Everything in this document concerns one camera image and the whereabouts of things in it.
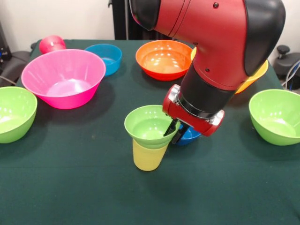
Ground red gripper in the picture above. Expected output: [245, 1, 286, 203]
[162, 93, 222, 145]

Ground small green plastic bowl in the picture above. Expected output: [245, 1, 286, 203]
[124, 105, 181, 150]

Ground yellow plastic cup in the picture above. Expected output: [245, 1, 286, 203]
[132, 138, 169, 172]

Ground red-orange plastic bowl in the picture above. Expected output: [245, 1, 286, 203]
[135, 40, 194, 82]

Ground light blue plastic bowl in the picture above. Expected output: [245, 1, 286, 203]
[84, 44, 123, 76]

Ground black computer tower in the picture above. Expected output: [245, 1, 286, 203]
[0, 21, 12, 62]

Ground dark blue plastic bowl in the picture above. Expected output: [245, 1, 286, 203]
[174, 126, 202, 146]

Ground large orange plastic bowl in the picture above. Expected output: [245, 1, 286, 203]
[190, 46, 269, 94]

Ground dark green tablecloth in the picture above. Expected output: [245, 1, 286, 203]
[0, 38, 300, 225]

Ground large green plastic bowl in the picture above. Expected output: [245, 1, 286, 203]
[0, 86, 38, 144]
[248, 89, 300, 146]

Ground large pink plastic bowl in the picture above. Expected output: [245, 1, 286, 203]
[21, 48, 106, 110]

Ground red plastic cup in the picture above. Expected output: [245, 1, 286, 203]
[38, 35, 67, 55]

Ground light blue cable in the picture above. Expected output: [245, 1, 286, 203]
[281, 60, 300, 90]

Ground grey cable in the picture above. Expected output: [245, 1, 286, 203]
[0, 75, 16, 85]

